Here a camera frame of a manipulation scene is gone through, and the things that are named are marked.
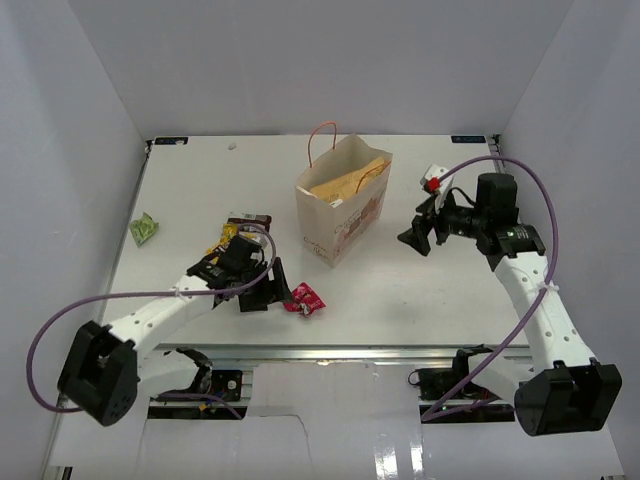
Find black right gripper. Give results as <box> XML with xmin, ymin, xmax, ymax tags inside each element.
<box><xmin>397</xmin><ymin>186</ymin><xmax>488</xmax><ymax>256</ymax></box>

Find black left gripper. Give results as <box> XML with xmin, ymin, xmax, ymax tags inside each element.
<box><xmin>236</xmin><ymin>256</ymin><xmax>294</xmax><ymax>312</ymax></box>

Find red snack packet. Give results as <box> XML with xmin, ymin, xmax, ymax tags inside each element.
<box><xmin>284</xmin><ymin>282</ymin><xmax>326</xmax><ymax>317</ymax></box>

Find large brown chips bag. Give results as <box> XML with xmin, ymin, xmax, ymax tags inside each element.
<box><xmin>310</xmin><ymin>156</ymin><xmax>390</xmax><ymax>207</ymax></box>

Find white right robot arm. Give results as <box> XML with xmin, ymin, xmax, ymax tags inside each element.
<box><xmin>398</xmin><ymin>165</ymin><xmax>622</xmax><ymax>436</ymax></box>

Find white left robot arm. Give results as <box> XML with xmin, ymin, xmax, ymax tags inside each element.
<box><xmin>58</xmin><ymin>235</ymin><xmax>292</xmax><ymax>427</ymax></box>

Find brown chocolate bar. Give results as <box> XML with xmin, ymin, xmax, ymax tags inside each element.
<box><xmin>227</xmin><ymin>212</ymin><xmax>272</xmax><ymax>232</ymax></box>

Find right blue table label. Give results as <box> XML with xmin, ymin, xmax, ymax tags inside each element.
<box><xmin>450</xmin><ymin>135</ymin><xmax>486</xmax><ymax>144</ymax></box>

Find blue table label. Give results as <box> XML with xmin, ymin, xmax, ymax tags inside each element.
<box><xmin>153</xmin><ymin>136</ymin><xmax>189</xmax><ymax>146</ymax></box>
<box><xmin>450</xmin><ymin>135</ymin><xmax>486</xmax><ymax>144</ymax></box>

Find left green snack packet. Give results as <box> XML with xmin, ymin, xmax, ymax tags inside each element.
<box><xmin>129</xmin><ymin>212</ymin><xmax>159</xmax><ymax>247</ymax></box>

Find left blue table label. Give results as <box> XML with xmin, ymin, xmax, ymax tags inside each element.
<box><xmin>153</xmin><ymin>136</ymin><xmax>189</xmax><ymax>146</ymax></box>

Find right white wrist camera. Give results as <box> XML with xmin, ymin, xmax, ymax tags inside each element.
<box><xmin>420</xmin><ymin>164</ymin><xmax>454</xmax><ymax>213</ymax></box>

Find cream paper bag orange handles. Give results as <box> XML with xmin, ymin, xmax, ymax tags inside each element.
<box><xmin>294</xmin><ymin>134</ymin><xmax>393</xmax><ymax>267</ymax></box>

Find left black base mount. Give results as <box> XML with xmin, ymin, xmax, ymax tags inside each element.
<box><xmin>147</xmin><ymin>370</ymin><xmax>248</xmax><ymax>420</ymax></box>

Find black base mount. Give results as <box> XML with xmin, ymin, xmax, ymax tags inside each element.
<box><xmin>147</xmin><ymin>370</ymin><xmax>248</xmax><ymax>420</ymax></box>
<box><xmin>407</xmin><ymin>368</ymin><xmax>515</xmax><ymax>424</ymax></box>

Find aluminium table edge rail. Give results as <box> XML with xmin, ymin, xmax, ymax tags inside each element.
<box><xmin>87</xmin><ymin>344</ymin><xmax>531</xmax><ymax>362</ymax></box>

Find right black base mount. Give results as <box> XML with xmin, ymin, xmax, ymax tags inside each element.
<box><xmin>407</xmin><ymin>368</ymin><xmax>515</xmax><ymax>424</ymax></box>

